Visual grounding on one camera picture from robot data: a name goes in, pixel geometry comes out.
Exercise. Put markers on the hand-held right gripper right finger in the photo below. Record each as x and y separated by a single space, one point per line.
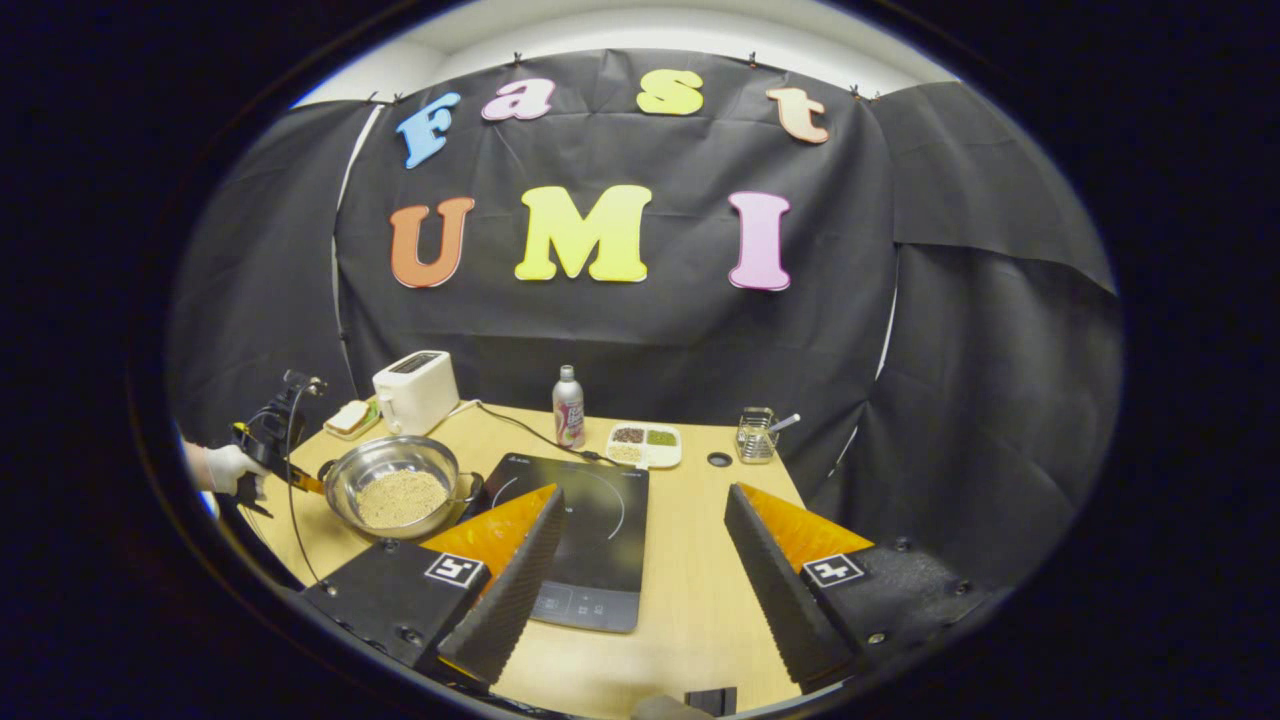
775 600

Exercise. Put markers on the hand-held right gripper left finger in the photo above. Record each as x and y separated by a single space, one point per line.
515 590

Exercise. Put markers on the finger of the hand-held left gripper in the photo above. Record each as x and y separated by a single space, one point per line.
308 483

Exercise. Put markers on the black induction cooktop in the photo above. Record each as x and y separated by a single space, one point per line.
600 560

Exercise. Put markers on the pile of pale soybeans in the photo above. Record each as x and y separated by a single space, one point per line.
400 498

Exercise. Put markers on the bread slice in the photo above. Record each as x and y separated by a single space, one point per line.
350 416

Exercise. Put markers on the small green plate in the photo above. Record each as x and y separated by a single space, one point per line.
368 432

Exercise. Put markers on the white toaster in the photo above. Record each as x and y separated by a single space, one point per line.
420 400

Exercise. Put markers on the silver bottle with pink label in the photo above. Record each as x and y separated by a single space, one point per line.
568 410

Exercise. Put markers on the white divided dish of beans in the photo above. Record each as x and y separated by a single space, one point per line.
645 450

